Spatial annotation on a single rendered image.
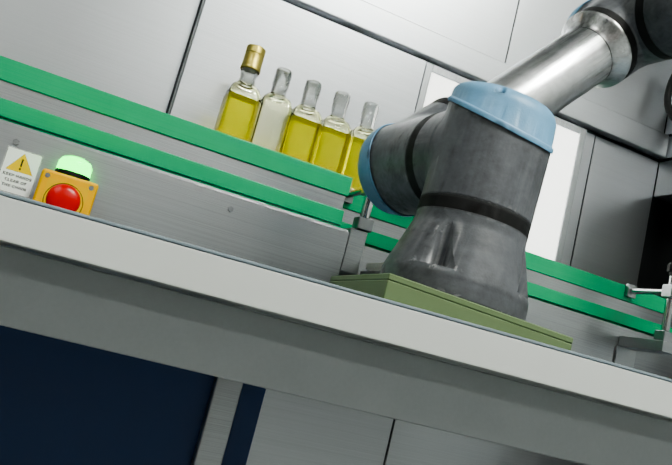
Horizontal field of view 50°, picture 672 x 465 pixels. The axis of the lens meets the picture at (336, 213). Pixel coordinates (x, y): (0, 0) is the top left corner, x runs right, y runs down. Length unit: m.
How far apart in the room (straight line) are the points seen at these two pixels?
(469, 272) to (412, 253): 0.06
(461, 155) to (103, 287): 0.35
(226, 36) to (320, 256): 0.51
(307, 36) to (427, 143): 0.73
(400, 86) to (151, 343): 1.01
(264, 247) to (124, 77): 0.48
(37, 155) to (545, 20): 1.19
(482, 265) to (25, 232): 0.39
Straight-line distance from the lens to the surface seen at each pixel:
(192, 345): 0.62
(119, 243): 0.57
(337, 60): 1.46
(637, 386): 0.73
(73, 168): 0.98
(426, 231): 0.70
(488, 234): 0.69
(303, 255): 1.09
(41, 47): 1.39
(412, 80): 1.52
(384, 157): 0.83
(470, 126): 0.72
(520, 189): 0.72
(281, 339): 0.63
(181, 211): 1.04
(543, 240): 1.65
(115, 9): 1.42
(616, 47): 1.06
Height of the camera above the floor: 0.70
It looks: 10 degrees up
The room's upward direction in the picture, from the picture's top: 15 degrees clockwise
